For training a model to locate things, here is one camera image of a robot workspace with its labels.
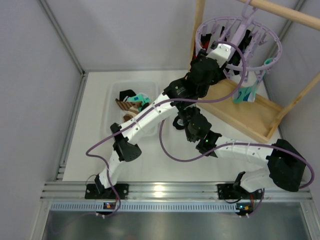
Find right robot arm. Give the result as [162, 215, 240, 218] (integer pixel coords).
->
[173, 106, 306, 193]

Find purple round clip hanger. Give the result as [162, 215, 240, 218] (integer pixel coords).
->
[194, 0, 283, 80]

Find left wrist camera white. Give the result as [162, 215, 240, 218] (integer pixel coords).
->
[207, 43, 232, 68]

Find mint sock in basket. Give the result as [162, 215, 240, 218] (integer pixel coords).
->
[126, 92, 150, 111]

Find aluminium rail base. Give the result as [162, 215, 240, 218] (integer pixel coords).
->
[40, 182, 312, 216]

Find navy patterned sock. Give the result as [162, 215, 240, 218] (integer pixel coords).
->
[229, 29, 252, 66]

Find white plastic basket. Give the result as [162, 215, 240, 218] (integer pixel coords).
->
[102, 79, 160, 136]

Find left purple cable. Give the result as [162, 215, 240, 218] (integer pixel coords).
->
[85, 42, 251, 217]

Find argyle red orange sock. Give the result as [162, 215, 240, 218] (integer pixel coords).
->
[200, 33, 212, 51]

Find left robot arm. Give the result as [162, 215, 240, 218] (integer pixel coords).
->
[88, 53, 228, 199]

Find brown striped sock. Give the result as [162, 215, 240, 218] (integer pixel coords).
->
[115, 98, 141, 113]

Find mint green sock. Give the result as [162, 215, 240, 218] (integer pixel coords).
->
[232, 70, 267, 104]

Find wooden hanger stand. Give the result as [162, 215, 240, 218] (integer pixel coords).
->
[200, 0, 320, 143]

